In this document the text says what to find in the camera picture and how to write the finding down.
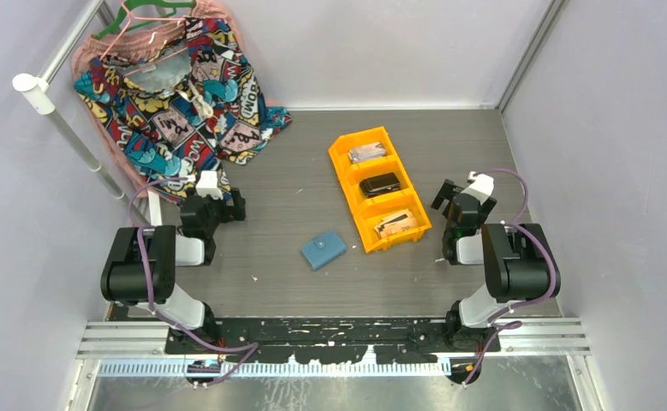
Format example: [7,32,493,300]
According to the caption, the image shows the pink hanger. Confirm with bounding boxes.
[86,16,192,88]

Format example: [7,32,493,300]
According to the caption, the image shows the black cards stack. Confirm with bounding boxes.
[359,173,401,198]

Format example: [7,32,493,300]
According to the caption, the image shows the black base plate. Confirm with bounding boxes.
[164,316,502,366]

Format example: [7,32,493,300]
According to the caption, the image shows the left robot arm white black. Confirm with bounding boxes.
[100,188,247,354]

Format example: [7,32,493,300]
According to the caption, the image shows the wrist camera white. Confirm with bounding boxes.
[461,171,494,205]
[194,170,224,200]

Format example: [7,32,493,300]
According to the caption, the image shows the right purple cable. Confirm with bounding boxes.
[462,167,559,385]

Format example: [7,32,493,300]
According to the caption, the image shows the tan cards stack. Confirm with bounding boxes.
[373,209,418,238]

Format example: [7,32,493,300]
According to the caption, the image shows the metal clothes rail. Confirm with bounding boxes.
[11,0,152,228]

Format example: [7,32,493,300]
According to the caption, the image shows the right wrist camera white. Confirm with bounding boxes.
[461,171,494,205]

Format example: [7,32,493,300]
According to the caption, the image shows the green hanger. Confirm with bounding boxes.
[92,0,197,39]

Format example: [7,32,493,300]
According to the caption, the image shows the silver cards stack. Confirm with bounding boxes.
[348,142,387,164]

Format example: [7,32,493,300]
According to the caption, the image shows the comic print shorts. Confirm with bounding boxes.
[74,16,291,203]

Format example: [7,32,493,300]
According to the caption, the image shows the yellow three-compartment bin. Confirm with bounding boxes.
[328,127,432,253]

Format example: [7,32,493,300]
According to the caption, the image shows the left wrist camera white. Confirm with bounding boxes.
[194,170,224,200]

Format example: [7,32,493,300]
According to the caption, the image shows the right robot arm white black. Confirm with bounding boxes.
[431,175,561,352]

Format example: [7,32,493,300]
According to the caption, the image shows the blue card holder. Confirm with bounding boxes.
[301,230,347,271]

